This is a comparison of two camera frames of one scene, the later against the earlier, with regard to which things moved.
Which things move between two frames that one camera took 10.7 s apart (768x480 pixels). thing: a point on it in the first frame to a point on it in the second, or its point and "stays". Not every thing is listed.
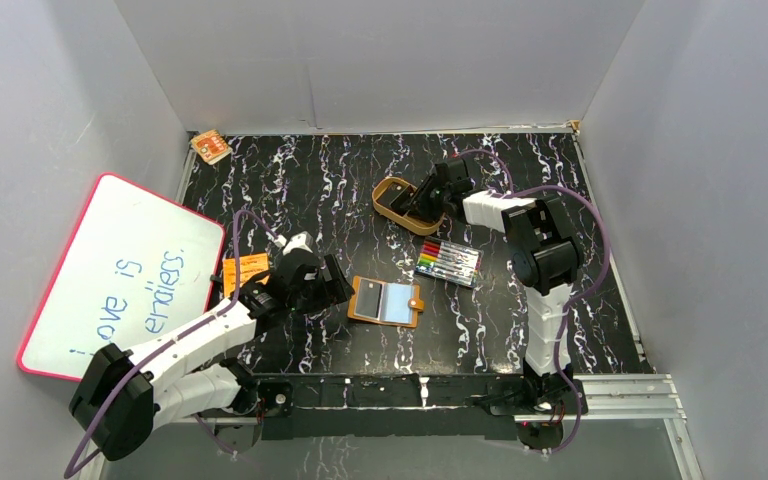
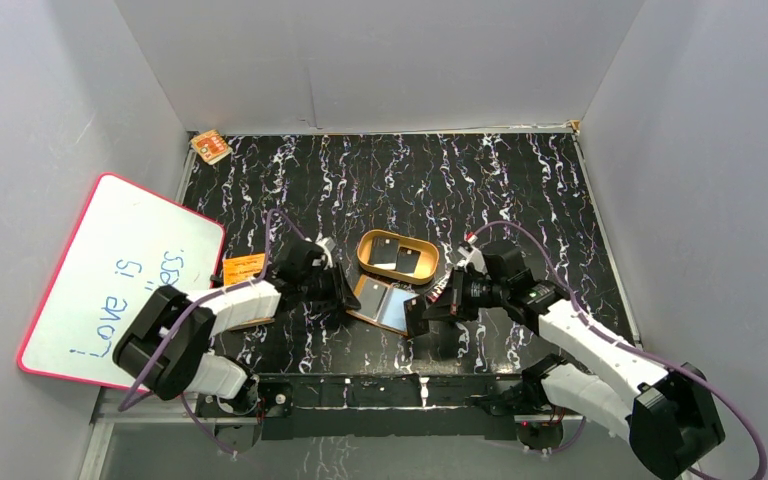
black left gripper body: [325, 283] stays
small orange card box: [211, 146] stays
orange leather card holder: [374, 300] stays
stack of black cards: [396, 196] to [386, 250]
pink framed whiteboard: [134, 263] stays
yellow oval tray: [400, 220] to [426, 266]
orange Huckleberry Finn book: [248, 267] stays
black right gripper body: [430, 200] to [468, 294]
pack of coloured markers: [450, 262] to [437, 291]
